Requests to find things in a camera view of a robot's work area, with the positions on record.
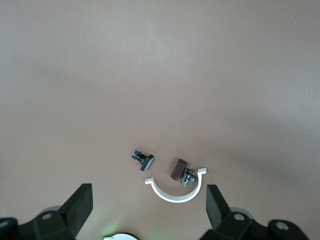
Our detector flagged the black left wrist camera bracket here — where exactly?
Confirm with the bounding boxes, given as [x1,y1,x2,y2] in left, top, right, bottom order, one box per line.
[0,211,309,240]

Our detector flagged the black rectangular switch part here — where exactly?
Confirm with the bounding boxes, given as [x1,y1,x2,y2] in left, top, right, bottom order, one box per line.
[131,148,155,172]

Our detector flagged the shiny metal valve fitting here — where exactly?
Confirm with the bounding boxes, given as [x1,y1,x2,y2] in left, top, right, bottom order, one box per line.
[180,166,197,188]

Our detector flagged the white half-ring pipe clamp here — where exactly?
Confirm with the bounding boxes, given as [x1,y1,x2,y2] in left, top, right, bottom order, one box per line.
[144,166,208,203]

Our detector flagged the brown cylinder part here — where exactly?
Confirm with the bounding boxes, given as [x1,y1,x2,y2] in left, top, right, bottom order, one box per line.
[169,157,188,181]

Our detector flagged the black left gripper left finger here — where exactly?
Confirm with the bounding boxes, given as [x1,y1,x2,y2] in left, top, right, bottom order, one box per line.
[58,183,94,240]

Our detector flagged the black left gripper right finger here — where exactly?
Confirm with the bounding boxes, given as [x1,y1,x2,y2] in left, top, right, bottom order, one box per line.
[206,184,231,230]

